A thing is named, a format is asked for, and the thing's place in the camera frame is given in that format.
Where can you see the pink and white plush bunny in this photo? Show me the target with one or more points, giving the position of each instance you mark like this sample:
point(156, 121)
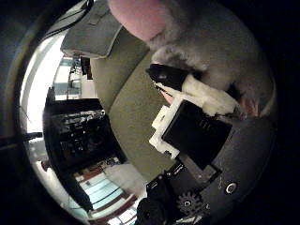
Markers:
point(212, 43)

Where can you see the white fabric storage container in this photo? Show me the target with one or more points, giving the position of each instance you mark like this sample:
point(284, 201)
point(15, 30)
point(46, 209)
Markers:
point(92, 34)

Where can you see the olive green table cloth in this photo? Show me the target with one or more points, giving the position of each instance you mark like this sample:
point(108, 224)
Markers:
point(131, 112)

